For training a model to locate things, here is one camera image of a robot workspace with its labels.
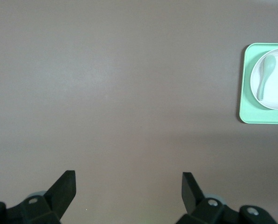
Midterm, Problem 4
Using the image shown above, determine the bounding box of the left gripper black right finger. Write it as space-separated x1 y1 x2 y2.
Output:
176 172 278 224

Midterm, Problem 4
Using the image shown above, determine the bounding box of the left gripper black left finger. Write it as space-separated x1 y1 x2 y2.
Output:
0 170 77 224

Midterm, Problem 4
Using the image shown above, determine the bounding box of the pale green plastic spoon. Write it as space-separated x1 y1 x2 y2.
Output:
257 55 277 101

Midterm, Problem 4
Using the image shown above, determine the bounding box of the light green rectangular tray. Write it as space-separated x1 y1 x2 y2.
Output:
236 42 278 125

